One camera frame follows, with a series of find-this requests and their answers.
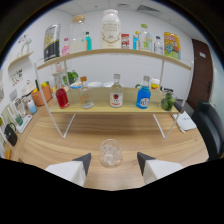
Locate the blue liquid bottle silver cap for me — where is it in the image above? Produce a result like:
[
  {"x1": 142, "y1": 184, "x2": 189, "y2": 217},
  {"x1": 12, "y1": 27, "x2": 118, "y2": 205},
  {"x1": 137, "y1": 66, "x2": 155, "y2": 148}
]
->
[{"x1": 135, "y1": 75, "x2": 152, "y2": 110}]

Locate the clear bottle orange cap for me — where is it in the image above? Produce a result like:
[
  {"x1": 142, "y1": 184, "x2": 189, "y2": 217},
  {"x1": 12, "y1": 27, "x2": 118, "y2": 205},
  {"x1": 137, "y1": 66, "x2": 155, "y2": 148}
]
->
[{"x1": 79, "y1": 75, "x2": 95, "y2": 110}]

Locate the large white milk bottle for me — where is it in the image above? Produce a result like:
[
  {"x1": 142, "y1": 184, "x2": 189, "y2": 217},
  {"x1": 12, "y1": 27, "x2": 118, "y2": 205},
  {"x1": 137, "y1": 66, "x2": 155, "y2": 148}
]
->
[{"x1": 100, "y1": 8, "x2": 122, "y2": 50}]

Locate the green cup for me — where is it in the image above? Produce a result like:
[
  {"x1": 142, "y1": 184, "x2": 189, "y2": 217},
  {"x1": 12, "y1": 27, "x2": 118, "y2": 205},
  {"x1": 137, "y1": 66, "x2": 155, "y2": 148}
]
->
[{"x1": 14, "y1": 114, "x2": 24, "y2": 127}]

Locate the white cup red lid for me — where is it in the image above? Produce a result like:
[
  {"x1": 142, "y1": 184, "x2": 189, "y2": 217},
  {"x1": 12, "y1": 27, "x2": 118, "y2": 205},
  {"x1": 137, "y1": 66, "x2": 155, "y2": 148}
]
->
[{"x1": 150, "y1": 77, "x2": 161, "y2": 90}]

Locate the clear glass with ice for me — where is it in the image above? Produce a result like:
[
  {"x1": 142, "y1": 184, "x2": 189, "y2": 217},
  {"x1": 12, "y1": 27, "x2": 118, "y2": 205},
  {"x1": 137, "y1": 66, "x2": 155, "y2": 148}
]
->
[{"x1": 99, "y1": 138, "x2": 124, "y2": 168}]

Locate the white kitchen scale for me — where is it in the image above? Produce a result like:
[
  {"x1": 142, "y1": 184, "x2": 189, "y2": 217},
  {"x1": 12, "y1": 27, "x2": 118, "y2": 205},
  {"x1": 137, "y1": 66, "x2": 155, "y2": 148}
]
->
[{"x1": 15, "y1": 114, "x2": 34, "y2": 134}]

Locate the black wooden muddler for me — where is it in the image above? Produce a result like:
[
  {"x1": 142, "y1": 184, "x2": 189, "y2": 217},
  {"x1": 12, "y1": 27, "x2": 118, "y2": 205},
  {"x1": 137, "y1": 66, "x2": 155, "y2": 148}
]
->
[{"x1": 173, "y1": 100, "x2": 186, "y2": 115}]

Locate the black kettle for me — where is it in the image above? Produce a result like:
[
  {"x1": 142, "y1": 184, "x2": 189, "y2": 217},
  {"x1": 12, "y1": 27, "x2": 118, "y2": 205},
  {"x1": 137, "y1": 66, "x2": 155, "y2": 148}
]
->
[{"x1": 3, "y1": 122, "x2": 19, "y2": 147}]

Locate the black chair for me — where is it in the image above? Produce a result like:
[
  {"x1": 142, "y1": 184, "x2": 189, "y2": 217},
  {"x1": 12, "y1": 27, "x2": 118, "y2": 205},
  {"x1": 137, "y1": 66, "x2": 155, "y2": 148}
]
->
[{"x1": 191, "y1": 100, "x2": 224, "y2": 161}]

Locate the red liquid bottle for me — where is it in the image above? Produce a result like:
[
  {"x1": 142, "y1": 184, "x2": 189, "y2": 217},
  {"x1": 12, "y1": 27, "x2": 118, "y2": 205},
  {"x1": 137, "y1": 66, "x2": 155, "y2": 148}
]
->
[{"x1": 54, "y1": 77, "x2": 70, "y2": 110}]

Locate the light blue cylinder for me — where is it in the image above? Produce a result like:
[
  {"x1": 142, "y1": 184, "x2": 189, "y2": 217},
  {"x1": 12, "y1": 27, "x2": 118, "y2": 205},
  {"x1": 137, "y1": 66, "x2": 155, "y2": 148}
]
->
[{"x1": 27, "y1": 98, "x2": 38, "y2": 115}]

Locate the clear bottle red label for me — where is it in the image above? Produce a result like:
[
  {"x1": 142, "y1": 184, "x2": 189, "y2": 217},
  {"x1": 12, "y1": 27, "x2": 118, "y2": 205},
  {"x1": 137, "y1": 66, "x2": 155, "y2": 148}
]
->
[{"x1": 109, "y1": 73, "x2": 125, "y2": 109}]

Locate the blue rimmed bowl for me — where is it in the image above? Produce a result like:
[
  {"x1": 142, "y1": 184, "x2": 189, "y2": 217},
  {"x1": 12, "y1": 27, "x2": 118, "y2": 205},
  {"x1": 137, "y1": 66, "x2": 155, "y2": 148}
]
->
[{"x1": 69, "y1": 82, "x2": 83, "y2": 90}]

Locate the white bowl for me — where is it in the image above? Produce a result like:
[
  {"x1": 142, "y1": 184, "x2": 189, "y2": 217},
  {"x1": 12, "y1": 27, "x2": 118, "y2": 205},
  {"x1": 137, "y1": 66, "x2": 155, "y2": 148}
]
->
[{"x1": 88, "y1": 81, "x2": 104, "y2": 89}]

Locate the green potted plant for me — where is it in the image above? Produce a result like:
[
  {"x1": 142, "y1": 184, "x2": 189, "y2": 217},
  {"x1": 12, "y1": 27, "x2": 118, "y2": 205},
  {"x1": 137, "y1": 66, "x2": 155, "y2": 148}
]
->
[{"x1": 63, "y1": 69, "x2": 80, "y2": 86}]

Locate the small pink bottle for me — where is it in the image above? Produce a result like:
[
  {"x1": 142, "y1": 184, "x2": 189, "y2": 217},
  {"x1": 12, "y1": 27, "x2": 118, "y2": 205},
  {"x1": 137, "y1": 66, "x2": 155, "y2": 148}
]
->
[{"x1": 61, "y1": 37, "x2": 71, "y2": 57}]

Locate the small clear bottle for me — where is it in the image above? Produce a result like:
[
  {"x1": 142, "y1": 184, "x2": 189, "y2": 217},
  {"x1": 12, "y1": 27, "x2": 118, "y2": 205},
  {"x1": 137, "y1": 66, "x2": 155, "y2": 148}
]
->
[{"x1": 153, "y1": 35, "x2": 164, "y2": 56}]

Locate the yellow snack bag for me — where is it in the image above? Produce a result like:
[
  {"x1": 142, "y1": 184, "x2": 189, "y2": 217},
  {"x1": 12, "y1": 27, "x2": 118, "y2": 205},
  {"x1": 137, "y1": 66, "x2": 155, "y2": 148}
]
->
[{"x1": 163, "y1": 31, "x2": 182, "y2": 61}]

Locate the two-tier wooden shelf rack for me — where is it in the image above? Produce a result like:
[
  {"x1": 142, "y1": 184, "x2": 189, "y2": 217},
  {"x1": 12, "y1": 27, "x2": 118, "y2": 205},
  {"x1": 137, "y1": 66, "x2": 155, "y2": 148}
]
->
[{"x1": 34, "y1": 48, "x2": 194, "y2": 140}]

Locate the slim blue bottle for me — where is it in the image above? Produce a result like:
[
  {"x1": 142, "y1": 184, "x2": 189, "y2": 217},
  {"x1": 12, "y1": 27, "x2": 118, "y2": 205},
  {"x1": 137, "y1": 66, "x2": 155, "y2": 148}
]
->
[{"x1": 132, "y1": 31, "x2": 140, "y2": 51}]

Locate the black and yellow can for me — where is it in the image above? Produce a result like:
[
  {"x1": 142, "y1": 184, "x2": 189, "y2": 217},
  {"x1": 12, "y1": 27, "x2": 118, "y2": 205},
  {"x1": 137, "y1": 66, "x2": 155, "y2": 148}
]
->
[{"x1": 43, "y1": 23, "x2": 62, "y2": 63}]

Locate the clear bottle green cap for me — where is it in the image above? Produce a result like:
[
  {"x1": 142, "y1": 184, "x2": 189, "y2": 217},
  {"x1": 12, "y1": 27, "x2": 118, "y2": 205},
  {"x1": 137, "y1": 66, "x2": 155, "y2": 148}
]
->
[{"x1": 138, "y1": 23, "x2": 154, "y2": 52}]

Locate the teal bottle black cap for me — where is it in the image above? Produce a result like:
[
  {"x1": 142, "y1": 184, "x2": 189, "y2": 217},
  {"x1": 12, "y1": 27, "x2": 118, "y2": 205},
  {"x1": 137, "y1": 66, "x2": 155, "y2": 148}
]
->
[{"x1": 85, "y1": 31, "x2": 93, "y2": 52}]

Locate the small red box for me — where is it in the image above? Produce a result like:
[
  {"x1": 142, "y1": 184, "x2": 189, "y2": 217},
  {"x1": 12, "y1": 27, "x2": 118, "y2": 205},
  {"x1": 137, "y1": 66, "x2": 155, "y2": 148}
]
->
[{"x1": 120, "y1": 33, "x2": 131, "y2": 50}]

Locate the wooden wall shelf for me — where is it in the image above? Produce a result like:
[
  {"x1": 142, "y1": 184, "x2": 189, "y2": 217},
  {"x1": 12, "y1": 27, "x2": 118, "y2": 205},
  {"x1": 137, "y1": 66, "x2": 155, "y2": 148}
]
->
[{"x1": 8, "y1": 49, "x2": 35, "y2": 68}]

